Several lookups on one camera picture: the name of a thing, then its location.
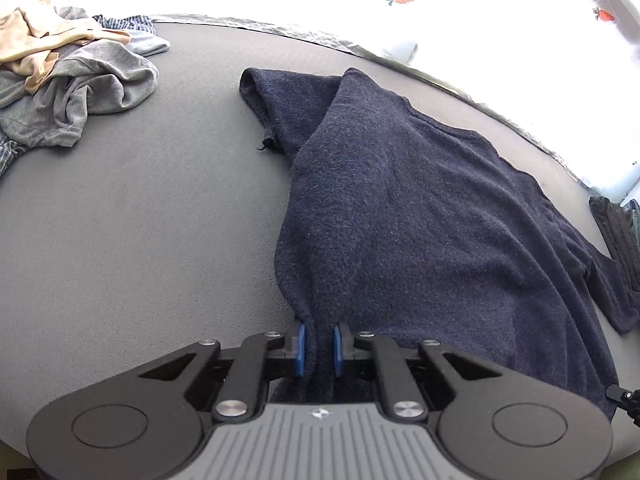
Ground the pile of grey beige clothes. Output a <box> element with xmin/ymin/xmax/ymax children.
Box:
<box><xmin>0</xmin><ymin>14</ymin><xmax>157</xmax><ymax>177</ymax></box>

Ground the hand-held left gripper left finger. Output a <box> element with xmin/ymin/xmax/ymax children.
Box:
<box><xmin>137</xmin><ymin>324</ymin><xmax>307</xmax><ymax>424</ymax></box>

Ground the beige garment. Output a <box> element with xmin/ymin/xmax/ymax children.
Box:
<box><xmin>0</xmin><ymin>0</ymin><xmax>132</xmax><ymax>95</ymax></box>

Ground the white carrot-print curtain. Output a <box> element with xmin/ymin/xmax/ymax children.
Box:
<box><xmin>150</xmin><ymin>0</ymin><xmax>640</xmax><ymax>207</ymax></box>

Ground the black folded garment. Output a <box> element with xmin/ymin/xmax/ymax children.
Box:
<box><xmin>588</xmin><ymin>196</ymin><xmax>640</xmax><ymax>292</ymax></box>

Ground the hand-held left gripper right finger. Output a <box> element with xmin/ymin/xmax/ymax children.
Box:
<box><xmin>333</xmin><ymin>322</ymin><xmax>504</xmax><ymax>421</ymax></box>

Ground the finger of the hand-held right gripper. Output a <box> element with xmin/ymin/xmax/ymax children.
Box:
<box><xmin>605</xmin><ymin>383</ymin><xmax>640</xmax><ymax>429</ymax></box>

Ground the grey t-shirt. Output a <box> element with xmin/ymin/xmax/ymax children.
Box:
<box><xmin>0</xmin><ymin>6</ymin><xmax>160</xmax><ymax>150</ymax></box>

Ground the navy blue sweater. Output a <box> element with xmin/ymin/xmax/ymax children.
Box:
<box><xmin>238</xmin><ymin>66</ymin><xmax>627</xmax><ymax>422</ymax></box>

